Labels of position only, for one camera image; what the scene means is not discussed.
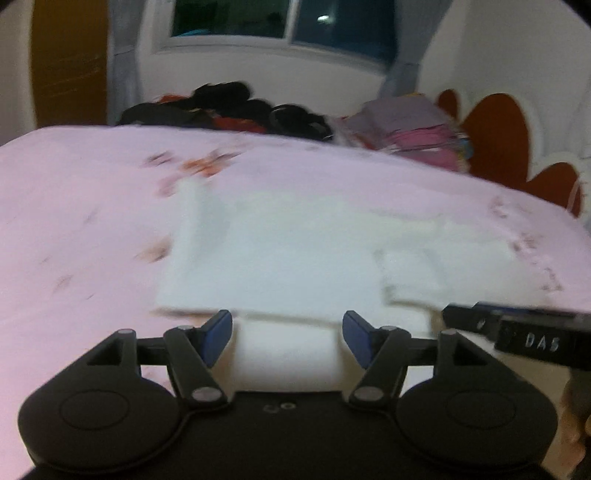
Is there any orange wooden wardrobe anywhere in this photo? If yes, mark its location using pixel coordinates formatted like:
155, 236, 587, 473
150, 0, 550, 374
29, 0, 112, 128

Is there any pink floral bedsheet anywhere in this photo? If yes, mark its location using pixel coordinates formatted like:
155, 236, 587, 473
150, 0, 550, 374
0, 124, 591, 480

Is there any stack of folded clothes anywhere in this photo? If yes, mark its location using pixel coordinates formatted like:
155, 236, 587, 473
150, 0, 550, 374
332, 93, 475, 172

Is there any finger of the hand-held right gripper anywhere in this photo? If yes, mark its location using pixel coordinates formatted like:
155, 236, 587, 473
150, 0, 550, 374
442, 301, 502, 343

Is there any pile of dark clothes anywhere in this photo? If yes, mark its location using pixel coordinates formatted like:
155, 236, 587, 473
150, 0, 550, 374
115, 82, 334, 141

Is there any white cloth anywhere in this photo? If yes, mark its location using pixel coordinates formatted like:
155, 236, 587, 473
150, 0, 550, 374
154, 182, 561, 394

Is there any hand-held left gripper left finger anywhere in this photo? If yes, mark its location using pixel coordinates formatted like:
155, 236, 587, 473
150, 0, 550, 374
83, 310, 233, 411

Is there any red-brown scalloped headboard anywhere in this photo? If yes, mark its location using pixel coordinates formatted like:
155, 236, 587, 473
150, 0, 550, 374
434, 88, 591, 219

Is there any window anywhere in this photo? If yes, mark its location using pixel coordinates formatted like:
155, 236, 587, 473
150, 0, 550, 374
154, 0, 403, 75

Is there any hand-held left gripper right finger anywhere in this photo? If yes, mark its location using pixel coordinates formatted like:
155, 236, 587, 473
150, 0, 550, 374
342, 311, 495, 411

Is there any grey curtain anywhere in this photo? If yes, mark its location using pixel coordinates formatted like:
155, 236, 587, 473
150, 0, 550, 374
378, 0, 457, 101
107, 0, 143, 125

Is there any person's right hand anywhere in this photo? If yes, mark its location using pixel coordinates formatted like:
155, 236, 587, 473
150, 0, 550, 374
560, 383, 591, 464

